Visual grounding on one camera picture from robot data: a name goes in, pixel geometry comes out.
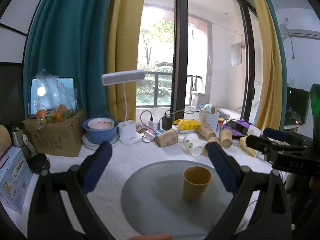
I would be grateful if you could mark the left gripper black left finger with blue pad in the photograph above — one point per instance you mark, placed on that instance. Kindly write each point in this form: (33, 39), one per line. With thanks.
(48, 218)

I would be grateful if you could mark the yellow curtain left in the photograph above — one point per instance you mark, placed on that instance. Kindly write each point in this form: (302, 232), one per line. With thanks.
(121, 53)

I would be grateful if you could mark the white mesh basket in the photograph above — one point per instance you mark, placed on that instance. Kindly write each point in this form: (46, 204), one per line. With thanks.
(209, 118)

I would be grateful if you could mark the yellow curtain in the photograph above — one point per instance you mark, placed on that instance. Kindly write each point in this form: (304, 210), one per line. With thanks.
(121, 53)
(271, 100)

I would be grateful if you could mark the blue cartoon tissue box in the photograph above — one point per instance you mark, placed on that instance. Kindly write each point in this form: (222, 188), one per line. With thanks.
(15, 179)

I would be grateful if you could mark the hanging white cloth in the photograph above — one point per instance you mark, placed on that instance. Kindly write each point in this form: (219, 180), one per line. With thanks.
(236, 54)

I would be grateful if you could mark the grey round tray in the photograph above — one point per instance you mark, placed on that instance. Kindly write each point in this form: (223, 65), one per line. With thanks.
(152, 201)

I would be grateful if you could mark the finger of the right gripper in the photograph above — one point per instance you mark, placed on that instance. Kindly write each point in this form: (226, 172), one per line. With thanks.
(292, 138)
(268, 145)

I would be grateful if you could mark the plastic bag of fruit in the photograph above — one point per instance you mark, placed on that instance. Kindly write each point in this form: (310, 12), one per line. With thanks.
(55, 102)

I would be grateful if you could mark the black smartphone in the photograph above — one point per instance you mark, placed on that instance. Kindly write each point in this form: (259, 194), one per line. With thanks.
(236, 126)

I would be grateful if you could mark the white air conditioner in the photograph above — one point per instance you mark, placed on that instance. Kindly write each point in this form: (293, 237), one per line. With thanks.
(286, 32)

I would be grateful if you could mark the purple pouch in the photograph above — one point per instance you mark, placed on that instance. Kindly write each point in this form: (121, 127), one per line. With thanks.
(237, 127)

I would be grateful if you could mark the black power adapter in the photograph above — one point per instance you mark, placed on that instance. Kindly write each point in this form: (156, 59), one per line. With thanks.
(167, 122)

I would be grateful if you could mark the white plate under bowl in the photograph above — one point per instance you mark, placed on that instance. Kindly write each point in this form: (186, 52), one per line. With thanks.
(93, 146)

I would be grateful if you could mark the plain tan paper cup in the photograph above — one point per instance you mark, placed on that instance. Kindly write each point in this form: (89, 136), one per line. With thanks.
(196, 181)

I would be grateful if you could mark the steel thermos bottle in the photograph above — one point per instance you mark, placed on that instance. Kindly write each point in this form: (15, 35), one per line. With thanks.
(18, 137)

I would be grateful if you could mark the yellow snack bag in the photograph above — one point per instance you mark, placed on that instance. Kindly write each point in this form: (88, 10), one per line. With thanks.
(187, 124)

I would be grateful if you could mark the black round lens cap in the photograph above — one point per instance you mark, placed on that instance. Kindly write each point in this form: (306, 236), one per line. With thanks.
(39, 162)

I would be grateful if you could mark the cardboard box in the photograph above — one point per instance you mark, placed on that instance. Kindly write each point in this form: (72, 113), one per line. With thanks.
(60, 138)

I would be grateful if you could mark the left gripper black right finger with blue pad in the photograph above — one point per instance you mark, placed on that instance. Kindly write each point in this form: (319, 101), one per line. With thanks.
(271, 218)

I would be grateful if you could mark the yellow tissue pack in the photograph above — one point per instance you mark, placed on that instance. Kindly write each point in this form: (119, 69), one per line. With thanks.
(252, 152)

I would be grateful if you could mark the brown patterned cup left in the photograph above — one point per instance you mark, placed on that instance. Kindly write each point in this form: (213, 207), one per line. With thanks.
(167, 138)

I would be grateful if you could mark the white power strip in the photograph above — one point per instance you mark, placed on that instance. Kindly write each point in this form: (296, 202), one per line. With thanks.
(151, 136)

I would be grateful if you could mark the plain brown cup right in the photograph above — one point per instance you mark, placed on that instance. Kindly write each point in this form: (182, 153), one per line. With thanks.
(226, 138)

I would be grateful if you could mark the pink inner bowl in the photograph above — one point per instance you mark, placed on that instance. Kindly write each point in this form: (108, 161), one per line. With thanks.
(101, 124)

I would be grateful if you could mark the white desk lamp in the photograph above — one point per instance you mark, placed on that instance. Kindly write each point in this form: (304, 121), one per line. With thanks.
(126, 129)

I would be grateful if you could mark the white charger plug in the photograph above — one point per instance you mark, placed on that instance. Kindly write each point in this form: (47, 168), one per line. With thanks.
(154, 125)

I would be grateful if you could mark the blue bowl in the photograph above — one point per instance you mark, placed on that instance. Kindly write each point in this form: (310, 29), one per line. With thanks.
(97, 136)

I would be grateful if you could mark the yellow curtain right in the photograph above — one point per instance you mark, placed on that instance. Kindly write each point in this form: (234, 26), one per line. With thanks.
(271, 100)

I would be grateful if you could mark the white cup green logo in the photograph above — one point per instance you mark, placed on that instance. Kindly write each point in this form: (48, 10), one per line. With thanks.
(193, 144)

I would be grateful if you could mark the brown patterned cup back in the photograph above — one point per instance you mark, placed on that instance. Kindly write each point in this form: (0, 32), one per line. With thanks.
(206, 132)

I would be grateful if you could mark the teal curtain left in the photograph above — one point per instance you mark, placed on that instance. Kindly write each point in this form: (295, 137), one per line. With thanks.
(67, 38)

